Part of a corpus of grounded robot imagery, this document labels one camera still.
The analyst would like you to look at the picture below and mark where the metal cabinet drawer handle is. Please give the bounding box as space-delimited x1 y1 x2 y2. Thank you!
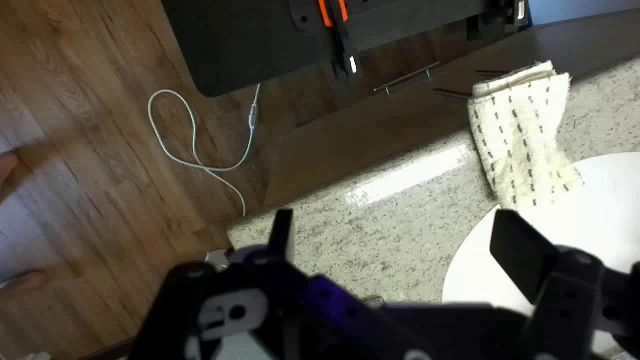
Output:
373 62 440 95

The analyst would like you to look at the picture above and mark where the orange black clamp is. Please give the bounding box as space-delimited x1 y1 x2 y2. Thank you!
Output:
317 0 360 76

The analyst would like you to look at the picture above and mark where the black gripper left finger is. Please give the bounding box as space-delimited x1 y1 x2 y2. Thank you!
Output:
269 207 295 260

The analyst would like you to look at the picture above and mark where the cream patterned folded towel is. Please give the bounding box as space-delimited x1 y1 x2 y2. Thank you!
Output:
469 62 582 209

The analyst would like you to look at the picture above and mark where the white oval sink basin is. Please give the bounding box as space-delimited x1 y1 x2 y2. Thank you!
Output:
440 150 640 360

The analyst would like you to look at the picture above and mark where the wooden vanity cabinet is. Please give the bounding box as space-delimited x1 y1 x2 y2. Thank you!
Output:
263 6 640 207

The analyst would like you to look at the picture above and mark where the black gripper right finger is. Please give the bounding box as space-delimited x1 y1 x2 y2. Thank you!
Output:
491 209 562 312

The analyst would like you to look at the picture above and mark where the white cable on floor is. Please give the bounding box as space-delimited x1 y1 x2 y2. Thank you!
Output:
146 81 264 219

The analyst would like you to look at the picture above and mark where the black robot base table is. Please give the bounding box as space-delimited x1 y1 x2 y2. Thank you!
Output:
162 0 529 97

